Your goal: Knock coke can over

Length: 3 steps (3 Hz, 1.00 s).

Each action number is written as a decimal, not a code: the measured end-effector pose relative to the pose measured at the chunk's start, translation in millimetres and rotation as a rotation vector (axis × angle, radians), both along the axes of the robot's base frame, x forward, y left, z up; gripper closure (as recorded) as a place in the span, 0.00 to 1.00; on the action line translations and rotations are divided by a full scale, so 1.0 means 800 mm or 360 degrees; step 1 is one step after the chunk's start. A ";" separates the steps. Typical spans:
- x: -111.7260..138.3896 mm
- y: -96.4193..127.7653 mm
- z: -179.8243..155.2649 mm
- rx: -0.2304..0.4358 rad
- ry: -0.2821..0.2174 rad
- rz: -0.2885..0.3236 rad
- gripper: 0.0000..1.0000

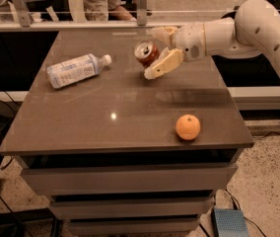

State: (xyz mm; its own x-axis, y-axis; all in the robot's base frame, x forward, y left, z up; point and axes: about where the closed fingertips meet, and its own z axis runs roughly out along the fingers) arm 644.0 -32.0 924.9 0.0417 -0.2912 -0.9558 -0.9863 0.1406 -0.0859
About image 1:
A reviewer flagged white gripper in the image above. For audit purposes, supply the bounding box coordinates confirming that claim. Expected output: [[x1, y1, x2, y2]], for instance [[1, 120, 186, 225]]
[[144, 23, 205, 80]]

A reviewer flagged red coke can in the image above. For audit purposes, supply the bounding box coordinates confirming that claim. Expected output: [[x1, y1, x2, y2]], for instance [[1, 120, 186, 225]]
[[134, 40, 160, 67]]

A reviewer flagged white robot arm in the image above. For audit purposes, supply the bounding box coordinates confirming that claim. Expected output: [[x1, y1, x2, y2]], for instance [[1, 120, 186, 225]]
[[144, 0, 280, 80]]

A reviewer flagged person in beige shorts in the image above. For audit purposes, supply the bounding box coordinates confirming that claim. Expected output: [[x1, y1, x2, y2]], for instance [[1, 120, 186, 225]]
[[83, 0, 136, 21]]

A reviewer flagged orange fruit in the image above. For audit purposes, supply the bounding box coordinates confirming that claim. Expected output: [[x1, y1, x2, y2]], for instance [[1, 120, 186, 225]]
[[175, 115, 201, 140]]

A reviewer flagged clear plastic water bottle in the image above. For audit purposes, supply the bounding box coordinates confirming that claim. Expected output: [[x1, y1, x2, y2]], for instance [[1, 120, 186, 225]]
[[46, 54, 111, 89]]

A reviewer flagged grey drawer cabinet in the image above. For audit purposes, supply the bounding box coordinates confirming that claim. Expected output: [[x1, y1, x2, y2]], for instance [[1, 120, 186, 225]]
[[0, 30, 253, 225]]

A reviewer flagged metal glass railing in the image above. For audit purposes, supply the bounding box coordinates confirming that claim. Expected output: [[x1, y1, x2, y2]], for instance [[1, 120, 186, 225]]
[[0, 0, 280, 33]]

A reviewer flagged top grey drawer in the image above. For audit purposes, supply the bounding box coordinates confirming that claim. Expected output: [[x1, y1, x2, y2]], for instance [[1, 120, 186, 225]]
[[21, 163, 238, 196]]

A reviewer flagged grey drawer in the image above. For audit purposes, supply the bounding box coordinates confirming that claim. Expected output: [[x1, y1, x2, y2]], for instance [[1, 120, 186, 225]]
[[49, 197, 214, 219], [68, 218, 198, 236], [21, 163, 238, 196]]

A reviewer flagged bottom grey drawer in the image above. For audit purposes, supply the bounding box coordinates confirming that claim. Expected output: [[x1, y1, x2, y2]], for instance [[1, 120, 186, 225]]
[[68, 218, 198, 236]]

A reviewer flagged middle grey drawer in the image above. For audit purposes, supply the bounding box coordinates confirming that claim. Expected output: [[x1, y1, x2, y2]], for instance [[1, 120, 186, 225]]
[[49, 197, 214, 219]]

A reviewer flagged blue box on floor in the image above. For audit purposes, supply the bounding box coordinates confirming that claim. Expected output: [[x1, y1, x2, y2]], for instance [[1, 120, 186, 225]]
[[212, 208, 249, 237]]

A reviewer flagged black floor cable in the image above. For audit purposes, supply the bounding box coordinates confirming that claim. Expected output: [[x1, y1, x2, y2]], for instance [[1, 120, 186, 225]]
[[223, 188, 268, 237]]

